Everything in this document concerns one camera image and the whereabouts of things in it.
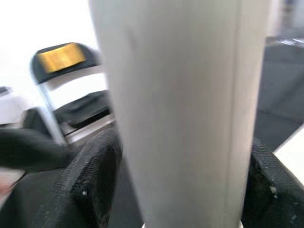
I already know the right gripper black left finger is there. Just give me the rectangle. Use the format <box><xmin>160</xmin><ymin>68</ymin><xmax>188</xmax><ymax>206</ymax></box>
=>
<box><xmin>35</xmin><ymin>130</ymin><xmax>122</xmax><ymax>228</ymax></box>

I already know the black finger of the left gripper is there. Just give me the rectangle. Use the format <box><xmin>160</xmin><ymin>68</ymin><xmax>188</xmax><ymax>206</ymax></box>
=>
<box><xmin>0</xmin><ymin>128</ymin><xmax>71</xmax><ymax>172</ymax></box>

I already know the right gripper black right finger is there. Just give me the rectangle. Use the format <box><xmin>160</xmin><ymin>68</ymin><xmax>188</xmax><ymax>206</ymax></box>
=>
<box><xmin>242</xmin><ymin>139</ymin><xmax>304</xmax><ymax>228</ymax></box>

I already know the white plastic table leg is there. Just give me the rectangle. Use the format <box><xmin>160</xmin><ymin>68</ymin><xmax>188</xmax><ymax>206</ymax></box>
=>
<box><xmin>89</xmin><ymin>0</ymin><xmax>273</xmax><ymax>228</ymax></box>

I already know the black folding chair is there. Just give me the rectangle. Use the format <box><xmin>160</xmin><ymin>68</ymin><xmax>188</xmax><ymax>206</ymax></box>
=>
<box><xmin>29</xmin><ymin>42</ymin><xmax>117</xmax><ymax>146</ymax></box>

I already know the yellow ribbed cushion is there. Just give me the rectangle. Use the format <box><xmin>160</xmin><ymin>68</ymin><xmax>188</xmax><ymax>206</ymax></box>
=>
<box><xmin>35</xmin><ymin>42</ymin><xmax>86</xmax><ymax>74</ymax></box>

